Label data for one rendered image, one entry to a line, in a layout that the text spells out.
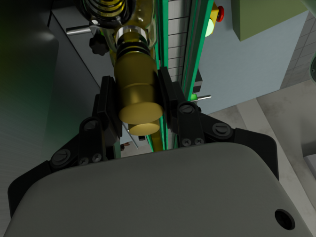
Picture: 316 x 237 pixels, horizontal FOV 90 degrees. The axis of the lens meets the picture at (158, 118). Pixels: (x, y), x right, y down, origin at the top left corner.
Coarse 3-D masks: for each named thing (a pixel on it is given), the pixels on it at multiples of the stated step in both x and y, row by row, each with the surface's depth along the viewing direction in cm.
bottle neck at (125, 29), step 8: (120, 32) 14; (128, 32) 13; (136, 32) 13; (144, 32) 14; (120, 40) 13; (128, 40) 13; (136, 40) 13; (144, 40) 14; (120, 48) 13; (128, 48) 12; (136, 48) 12; (144, 48) 13; (120, 56) 13
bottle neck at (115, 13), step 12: (84, 0) 7; (96, 0) 9; (108, 0) 9; (120, 0) 9; (132, 0) 8; (84, 12) 8; (96, 12) 8; (108, 12) 9; (120, 12) 8; (132, 12) 8; (96, 24) 8; (108, 24) 8; (120, 24) 9
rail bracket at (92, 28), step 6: (90, 24) 25; (66, 30) 26; (72, 30) 26; (78, 30) 26; (84, 30) 26; (90, 30) 27; (96, 30) 25; (96, 36) 24; (102, 36) 24; (90, 42) 24; (96, 42) 24; (102, 42) 24; (96, 48) 24; (102, 48) 25; (108, 48) 25; (102, 54) 25
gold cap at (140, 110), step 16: (128, 64) 11; (144, 64) 11; (128, 80) 11; (144, 80) 11; (128, 96) 10; (144, 96) 10; (160, 96) 11; (128, 112) 11; (144, 112) 11; (160, 112) 11
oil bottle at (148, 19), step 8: (136, 0) 13; (144, 0) 13; (152, 0) 14; (136, 8) 13; (144, 8) 13; (152, 8) 14; (136, 16) 13; (144, 16) 14; (152, 16) 14; (128, 24) 13; (136, 24) 14; (144, 24) 14; (152, 24) 14; (104, 32) 15; (112, 32) 14; (152, 32) 15; (112, 40) 15; (152, 40) 16; (112, 48) 16
